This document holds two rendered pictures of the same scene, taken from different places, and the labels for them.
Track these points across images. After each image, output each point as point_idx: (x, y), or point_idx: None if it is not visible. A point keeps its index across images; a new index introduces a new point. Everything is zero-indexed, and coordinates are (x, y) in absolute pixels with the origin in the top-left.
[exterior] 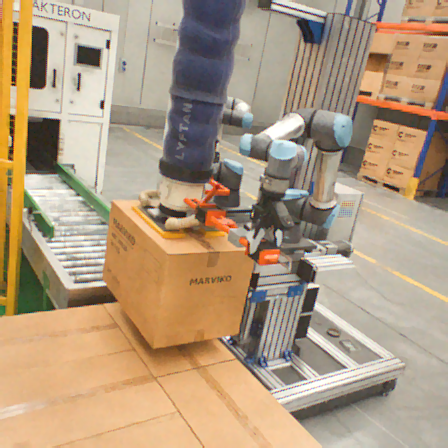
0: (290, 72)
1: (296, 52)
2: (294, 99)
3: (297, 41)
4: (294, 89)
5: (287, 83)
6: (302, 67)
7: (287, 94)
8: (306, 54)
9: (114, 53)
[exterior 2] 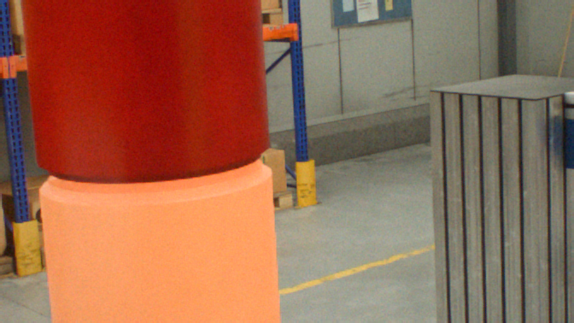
0: (542, 251)
1: (546, 198)
2: (565, 307)
3: (541, 172)
4: (562, 284)
5: (541, 281)
6: (570, 226)
7: (547, 306)
8: (571, 192)
9: None
